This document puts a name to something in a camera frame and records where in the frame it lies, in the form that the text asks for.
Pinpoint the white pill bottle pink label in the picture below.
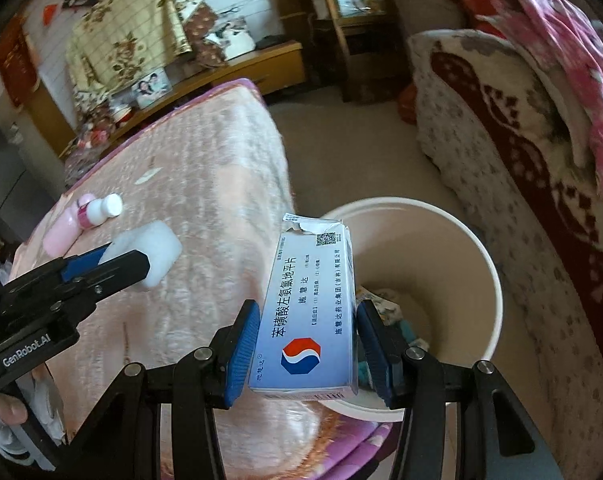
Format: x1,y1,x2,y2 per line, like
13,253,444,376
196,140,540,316
76,193,124,229

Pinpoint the pink plastic bottle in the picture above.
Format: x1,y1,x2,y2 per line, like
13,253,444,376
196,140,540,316
42,192,95,257

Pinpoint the wooden headboard cabinet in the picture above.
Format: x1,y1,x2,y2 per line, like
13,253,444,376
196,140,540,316
56,40,307,161

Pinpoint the framed couple photo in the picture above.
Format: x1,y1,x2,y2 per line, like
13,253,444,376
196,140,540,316
132,69,171,110

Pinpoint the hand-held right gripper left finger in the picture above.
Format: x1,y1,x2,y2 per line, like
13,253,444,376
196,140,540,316
64,299,262,480

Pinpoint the white red jar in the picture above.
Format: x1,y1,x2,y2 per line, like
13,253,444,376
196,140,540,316
109,97,135,126

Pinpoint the blue white medicine box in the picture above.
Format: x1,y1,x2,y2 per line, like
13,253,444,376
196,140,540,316
248,212,359,402

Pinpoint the cream tissue wad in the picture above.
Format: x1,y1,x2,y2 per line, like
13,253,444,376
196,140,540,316
364,290,407,328

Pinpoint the wedding photo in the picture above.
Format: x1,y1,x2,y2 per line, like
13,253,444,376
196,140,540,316
204,15,256,61

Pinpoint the white tissue wad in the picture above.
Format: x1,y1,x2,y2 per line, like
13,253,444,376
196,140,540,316
99,220,183,291

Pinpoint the orange plastic bag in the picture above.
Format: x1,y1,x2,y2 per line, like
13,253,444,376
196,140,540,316
399,82,419,126

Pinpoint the floral blanket covered armchair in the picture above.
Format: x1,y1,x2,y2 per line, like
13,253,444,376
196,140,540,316
406,30,603,480

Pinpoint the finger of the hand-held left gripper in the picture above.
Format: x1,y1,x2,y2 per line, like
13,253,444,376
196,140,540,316
56,251,151,322
59,244,115,283

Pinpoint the pink quilted bed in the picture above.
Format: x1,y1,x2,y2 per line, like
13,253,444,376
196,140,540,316
6,77,397,480

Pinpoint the wooden shelf rack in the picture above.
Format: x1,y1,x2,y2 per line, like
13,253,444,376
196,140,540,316
286,0,402,103

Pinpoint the pink floral garment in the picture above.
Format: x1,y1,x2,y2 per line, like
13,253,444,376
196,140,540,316
481,0,603,198

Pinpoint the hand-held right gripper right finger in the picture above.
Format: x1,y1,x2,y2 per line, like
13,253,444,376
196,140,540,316
355,299,565,480

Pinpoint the yellow floral hanging cloth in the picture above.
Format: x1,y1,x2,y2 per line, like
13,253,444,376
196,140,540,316
64,0,232,96

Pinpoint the white plastic bucket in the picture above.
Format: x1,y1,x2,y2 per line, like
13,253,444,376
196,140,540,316
309,197,497,422

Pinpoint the red wall hanging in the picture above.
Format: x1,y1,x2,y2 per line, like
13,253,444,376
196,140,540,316
0,17,37,108

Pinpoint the person's left hand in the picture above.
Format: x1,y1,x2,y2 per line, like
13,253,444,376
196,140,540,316
0,392,30,426

